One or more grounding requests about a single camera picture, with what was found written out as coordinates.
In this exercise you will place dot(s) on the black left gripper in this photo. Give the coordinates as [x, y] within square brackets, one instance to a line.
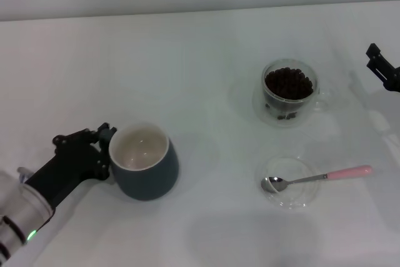
[65, 167]

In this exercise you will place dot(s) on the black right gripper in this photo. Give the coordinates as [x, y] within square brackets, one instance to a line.
[395, 85]

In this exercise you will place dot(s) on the dark green ceramic mug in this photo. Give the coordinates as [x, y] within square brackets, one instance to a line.
[147, 182]

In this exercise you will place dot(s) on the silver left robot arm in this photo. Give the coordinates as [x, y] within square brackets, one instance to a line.
[15, 217]

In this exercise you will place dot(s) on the brown coffee bean pile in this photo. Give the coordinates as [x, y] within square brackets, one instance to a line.
[289, 84]

